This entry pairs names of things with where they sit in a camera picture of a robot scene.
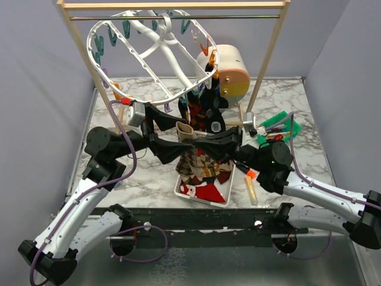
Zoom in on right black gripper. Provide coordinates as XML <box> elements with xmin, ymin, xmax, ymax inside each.
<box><xmin>192</xmin><ymin>125</ymin><xmax>266</xmax><ymax>172</ymax></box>

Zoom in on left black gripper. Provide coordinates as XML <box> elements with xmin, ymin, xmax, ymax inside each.
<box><xmin>112</xmin><ymin>102</ymin><xmax>193</xmax><ymax>163</ymax></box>

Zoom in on beige brown argyle sock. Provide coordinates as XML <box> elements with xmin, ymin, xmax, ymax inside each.
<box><xmin>176</xmin><ymin>122</ymin><xmax>233</xmax><ymax>184</ymax></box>

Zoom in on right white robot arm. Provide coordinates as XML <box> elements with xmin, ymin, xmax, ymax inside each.
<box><xmin>192</xmin><ymin>127</ymin><xmax>380</xmax><ymax>250</ymax></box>

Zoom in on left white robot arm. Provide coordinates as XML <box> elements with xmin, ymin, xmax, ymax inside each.
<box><xmin>18</xmin><ymin>98</ymin><xmax>191</xmax><ymax>285</ymax></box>

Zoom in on white oval clip hanger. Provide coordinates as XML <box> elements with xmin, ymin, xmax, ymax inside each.
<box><xmin>86</xmin><ymin>10</ymin><xmax>220</xmax><ymax>105</ymax></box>

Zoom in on black orange marker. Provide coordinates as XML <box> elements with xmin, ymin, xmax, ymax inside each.
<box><xmin>235</xmin><ymin>162</ymin><xmax>256</xmax><ymax>179</ymax></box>

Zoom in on black red yellow argyle sock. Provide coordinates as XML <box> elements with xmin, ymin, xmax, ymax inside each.
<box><xmin>178</xmin><ymin>95</ymin><xmax>195</xmax><ymax>125</ymax></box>

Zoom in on black sock with label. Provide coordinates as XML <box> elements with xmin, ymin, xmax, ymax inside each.
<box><xmin>200</xmin><ymin>70</ymin><xmax>229</xmax><ymax>134</ymax></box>

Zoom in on yellow translucent tube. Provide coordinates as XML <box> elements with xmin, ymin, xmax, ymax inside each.
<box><xmin>245</xmin><ymin>175</ymin><xmax>258</xmax><ymax>206</ymax></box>

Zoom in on white perforated plastic basket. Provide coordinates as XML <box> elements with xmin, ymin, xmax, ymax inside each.
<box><xmin>174</xmin><ymin>167</ymin><xmax>235</xmax><ymax>208</ymax></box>

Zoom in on red santa sock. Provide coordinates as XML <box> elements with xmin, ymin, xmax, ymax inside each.
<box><xmin>180</xmin><ymin>184</ymin><xmax>226</xmax><ymax>203</ymax></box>

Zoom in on green plastic bin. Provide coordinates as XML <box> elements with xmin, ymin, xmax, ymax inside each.
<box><xmin>257</xmin><ymin>111</ymin><xmax>302</xmax><ymax>144</ymax></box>

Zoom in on cream cylindrical toy drum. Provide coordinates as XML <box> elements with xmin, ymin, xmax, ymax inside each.
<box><xmin>195</xmin><ymin>43</ymin><xmax>251</xmax><ymax>105</ymax></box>

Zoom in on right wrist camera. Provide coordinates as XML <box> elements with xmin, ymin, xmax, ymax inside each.
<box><xmin>242</xmin><ymin>111</ymin><xmax>267</xmax><ymax>137</ymax></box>

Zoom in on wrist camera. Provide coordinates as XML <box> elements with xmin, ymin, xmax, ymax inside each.
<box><xmin>126</xmin><ymin>102</ymin><xmax>145</xmax><ymax>128</ymax></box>
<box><xmin>242</xmin><ymin>111</ymin><xmax>267</xmax><ymax>137</ymax></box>

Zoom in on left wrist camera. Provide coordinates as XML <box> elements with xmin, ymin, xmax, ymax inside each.
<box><xmin>126</xmin><ymin>102</ymin><xmax>145</xmax><ymax>128</ymax></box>

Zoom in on black metal base rail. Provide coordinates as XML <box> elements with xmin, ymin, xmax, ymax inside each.
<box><xmin>59</xmin><ymin>205</ymin><xmax>309</xmax><ymax>248</ymax></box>

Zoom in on wooden clothes rack frame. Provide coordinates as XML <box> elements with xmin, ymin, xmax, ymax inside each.
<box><xmin>56</xmin><ymin>0</ymin><xmax>291</xmax><ymax>135</ymax></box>

